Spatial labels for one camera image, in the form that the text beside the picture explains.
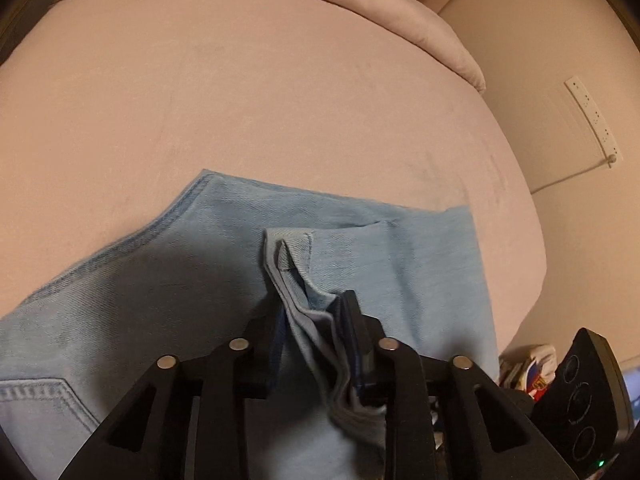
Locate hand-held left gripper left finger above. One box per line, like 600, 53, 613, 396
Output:
59, 310, 288, 480

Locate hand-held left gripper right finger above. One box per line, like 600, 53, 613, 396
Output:
340, 290, 576, 480

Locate light blue denim pants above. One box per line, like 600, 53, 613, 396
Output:
0, 169, 501, 480

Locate pink bed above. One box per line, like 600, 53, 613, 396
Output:
0, 0, 548, 361

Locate white power strip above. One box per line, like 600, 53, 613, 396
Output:
565, 76, 620, 168

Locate white power cable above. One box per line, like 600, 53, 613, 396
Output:
530, 157, 616, 195

